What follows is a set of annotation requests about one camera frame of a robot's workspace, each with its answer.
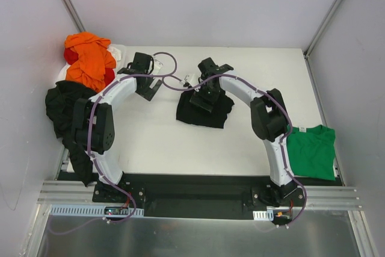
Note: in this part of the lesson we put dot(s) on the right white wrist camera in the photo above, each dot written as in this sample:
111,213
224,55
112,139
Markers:
190,80

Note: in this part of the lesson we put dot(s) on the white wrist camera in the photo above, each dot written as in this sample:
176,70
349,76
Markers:
190,80
157,67

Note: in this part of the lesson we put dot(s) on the right aluminium frame post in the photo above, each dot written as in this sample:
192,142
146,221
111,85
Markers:
325,23

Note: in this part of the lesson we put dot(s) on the green folded t shirt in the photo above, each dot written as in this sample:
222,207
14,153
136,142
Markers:
311,152

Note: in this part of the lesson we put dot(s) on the white plastic bin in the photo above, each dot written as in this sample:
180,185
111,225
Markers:
72,57

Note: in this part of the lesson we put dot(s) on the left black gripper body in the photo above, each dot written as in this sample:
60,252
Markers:
147,87

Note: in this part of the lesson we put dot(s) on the right grey cable duct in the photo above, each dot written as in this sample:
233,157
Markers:
267,215

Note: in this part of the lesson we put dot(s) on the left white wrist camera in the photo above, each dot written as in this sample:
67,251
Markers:
157,67

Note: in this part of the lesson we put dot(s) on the left grey cable duct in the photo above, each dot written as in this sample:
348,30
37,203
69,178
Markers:
95,211

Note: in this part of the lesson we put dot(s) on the white t shirt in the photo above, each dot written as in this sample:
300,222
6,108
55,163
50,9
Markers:
116,53

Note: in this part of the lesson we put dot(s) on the aluminium rail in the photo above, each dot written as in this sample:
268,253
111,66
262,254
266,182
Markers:
67,190

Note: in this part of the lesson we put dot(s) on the black printed t shirt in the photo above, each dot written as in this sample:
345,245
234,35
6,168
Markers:
190,114

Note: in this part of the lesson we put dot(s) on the grey cable duct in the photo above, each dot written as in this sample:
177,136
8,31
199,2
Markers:
95,211
267,215

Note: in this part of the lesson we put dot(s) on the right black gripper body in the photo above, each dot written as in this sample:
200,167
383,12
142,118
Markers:
204,98

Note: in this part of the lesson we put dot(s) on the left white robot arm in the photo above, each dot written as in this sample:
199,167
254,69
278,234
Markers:
93,126

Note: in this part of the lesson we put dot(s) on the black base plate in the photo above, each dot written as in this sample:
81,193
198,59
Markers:
197,196

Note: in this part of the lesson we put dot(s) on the orange t shirt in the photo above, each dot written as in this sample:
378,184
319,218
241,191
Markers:
86,42

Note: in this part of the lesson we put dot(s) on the red t shirt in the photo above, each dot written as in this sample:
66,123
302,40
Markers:
93,70

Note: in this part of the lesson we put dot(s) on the plain black t shirt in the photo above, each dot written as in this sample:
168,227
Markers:
60,102

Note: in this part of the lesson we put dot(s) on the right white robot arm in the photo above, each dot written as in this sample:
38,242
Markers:
269,118

